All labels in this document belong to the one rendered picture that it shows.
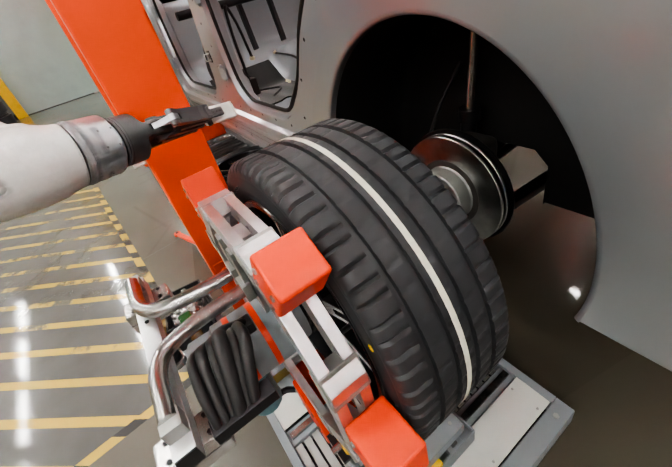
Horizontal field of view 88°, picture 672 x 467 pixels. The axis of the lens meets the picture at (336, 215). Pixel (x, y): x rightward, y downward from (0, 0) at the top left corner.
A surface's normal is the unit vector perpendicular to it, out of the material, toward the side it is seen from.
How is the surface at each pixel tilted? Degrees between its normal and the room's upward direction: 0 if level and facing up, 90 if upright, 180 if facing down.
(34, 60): 90
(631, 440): 0
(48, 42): 90
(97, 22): 90
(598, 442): 0
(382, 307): 53
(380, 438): 0
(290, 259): 35
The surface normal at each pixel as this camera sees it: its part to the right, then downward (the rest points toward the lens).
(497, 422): -0.22, -0.80
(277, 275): 0.15, -0.44
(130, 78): 0.57, 0.37
